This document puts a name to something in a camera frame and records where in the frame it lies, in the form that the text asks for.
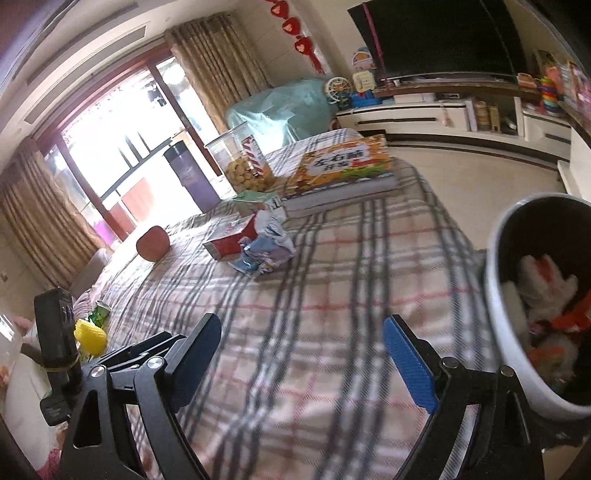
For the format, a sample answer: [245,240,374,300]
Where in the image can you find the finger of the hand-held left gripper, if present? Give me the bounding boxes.
[81,332,188,370]

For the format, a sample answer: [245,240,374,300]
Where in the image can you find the red round object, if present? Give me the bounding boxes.
[136,225,171,263]

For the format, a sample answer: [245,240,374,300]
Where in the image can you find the white round trash bin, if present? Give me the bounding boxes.
[482,193,591,418]

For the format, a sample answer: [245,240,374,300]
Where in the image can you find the stacking ring toy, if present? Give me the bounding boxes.
[536,76,560,114]

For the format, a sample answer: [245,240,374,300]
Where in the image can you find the red hanging wall decoration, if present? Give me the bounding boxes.
[265,0,327,75]

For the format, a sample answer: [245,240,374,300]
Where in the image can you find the pile of toy boxes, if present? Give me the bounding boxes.
[517,48,591,112]

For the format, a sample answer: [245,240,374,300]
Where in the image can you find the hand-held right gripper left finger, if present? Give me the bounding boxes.
[58,313,223,480]

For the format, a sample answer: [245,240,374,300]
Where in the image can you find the teal plastic cover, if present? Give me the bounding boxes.
[225,78,341,145]

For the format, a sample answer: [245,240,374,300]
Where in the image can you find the ferris wheel toy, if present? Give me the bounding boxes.
[323,76,354,112]

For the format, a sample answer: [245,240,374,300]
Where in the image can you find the blue toy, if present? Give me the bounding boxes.
[351,91,384,111]

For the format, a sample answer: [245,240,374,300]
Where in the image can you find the white tissue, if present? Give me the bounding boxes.
[501,253,581,380]

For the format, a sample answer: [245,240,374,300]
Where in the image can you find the purple tumbler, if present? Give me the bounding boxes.
[163,142,221,214]

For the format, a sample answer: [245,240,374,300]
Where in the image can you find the white television cabinet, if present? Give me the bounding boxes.
[335,83,576,161]

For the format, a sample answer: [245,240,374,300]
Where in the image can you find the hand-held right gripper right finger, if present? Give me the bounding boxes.
[383,315,544,480]

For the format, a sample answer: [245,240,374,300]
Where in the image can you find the green packet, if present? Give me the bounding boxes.
[232,189,274,206]

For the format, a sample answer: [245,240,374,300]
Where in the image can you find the orange snack wrapper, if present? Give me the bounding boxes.
[529,265,591,371]

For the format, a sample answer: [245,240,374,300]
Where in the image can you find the black flat television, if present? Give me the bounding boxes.
[347,0,530,85]

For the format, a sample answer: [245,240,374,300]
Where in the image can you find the grey cushion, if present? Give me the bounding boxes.
[69,248,112,301]

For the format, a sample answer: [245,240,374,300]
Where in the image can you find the green can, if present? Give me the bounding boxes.
[90,300,112,333]

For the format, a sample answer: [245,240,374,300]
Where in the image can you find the crumpled blue white packet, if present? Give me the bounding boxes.
[231,208,297,278]

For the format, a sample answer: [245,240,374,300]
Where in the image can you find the red cardboard box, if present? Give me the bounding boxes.
[202,215,257,262]

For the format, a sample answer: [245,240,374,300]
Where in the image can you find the orange snack box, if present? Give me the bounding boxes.
[281,134,400,214]

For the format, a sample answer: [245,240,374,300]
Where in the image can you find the beige patterned curtain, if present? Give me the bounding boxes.
[165,14,273,136]
[0,138,110,289]

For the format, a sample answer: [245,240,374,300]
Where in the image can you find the dark-topped side cabinet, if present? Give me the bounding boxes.
[556,99,591,201]

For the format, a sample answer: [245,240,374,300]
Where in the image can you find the sliding glass door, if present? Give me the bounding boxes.
[37,41,223,241]

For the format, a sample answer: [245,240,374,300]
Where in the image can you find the yellow crumpled item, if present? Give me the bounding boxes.
[74,318,107,356]

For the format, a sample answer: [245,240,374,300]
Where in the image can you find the white cloth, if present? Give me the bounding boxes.
[0,332,64,462]

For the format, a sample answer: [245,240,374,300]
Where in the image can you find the clear cookie jar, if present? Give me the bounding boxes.
[204,124,274,195]

